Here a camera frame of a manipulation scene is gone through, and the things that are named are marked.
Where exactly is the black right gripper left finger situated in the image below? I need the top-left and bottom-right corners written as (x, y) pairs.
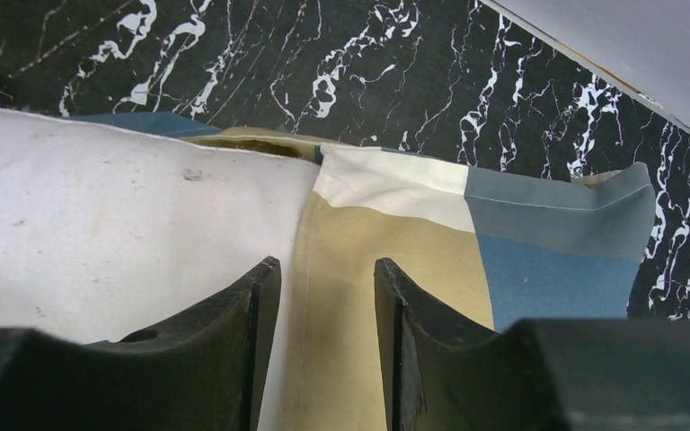
top-left (0, 257), bottom-right (281, 430)

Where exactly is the blue beige white pillowcase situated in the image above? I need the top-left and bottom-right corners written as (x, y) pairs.
top-left (93, 112), bottom-right (656, 430)

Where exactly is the white pillow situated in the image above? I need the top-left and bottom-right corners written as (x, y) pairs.
top-left (0, 109), bottom-right (319, 430)

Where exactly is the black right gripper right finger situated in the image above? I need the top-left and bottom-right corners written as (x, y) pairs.
top-left (374, 259), bottom-right (690, 430)

